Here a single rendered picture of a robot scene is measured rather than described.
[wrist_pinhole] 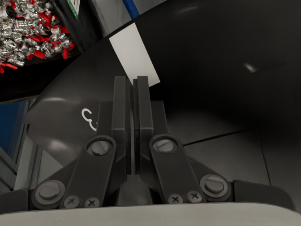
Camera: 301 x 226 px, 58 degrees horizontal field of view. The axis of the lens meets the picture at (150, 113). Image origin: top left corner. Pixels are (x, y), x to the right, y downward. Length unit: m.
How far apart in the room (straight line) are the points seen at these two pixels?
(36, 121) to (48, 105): 0.02
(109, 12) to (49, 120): 1.14
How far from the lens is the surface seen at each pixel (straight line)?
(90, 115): 0.17
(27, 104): 0.82
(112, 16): 1.33
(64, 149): 0.21
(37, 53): 0.29
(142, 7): 1.23
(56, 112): 0.19
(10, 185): 0.73
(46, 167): 1.14
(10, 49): 0.31
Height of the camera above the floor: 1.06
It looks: 33 degrees down
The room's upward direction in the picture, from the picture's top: 176 degrees clockwise
